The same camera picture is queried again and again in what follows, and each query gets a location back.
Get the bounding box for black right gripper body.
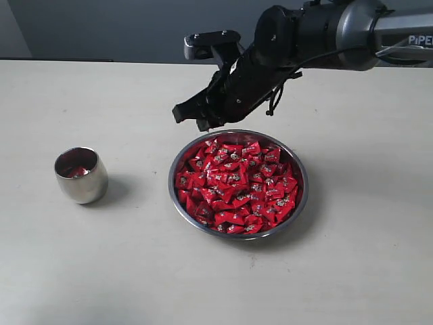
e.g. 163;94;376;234
206;47;298;125

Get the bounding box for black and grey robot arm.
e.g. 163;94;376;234
173;1;432;131

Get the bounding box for steel bowl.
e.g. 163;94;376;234
168;129;310;242

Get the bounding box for pile of red wrapped candies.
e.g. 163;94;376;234
175;135;299;235

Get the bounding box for stainless steel cup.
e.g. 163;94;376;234
54;147;108;204

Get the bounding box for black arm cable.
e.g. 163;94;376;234
265;33;433;117

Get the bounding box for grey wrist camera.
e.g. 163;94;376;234
183;30;244;69

